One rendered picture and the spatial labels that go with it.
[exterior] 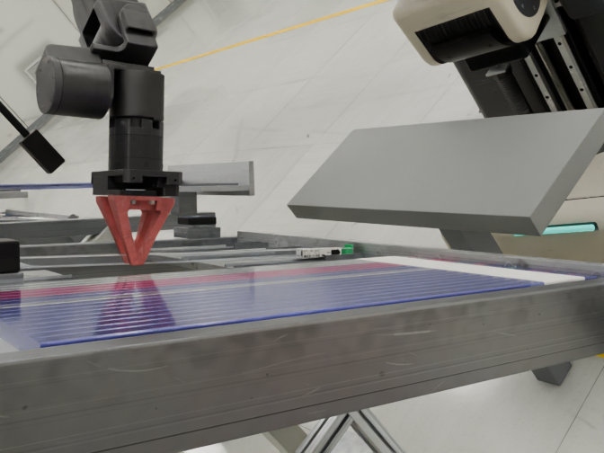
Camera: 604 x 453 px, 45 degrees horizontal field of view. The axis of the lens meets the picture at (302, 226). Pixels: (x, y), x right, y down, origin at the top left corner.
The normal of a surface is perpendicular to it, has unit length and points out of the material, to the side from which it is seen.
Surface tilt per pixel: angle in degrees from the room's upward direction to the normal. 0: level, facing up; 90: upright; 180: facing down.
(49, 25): 90
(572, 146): 0
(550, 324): 90
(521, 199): 0
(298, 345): 90
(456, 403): 0
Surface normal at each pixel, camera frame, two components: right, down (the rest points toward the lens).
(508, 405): -0.55, -0.71
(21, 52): 0.59, 0.04
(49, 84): -0.79, 0.00
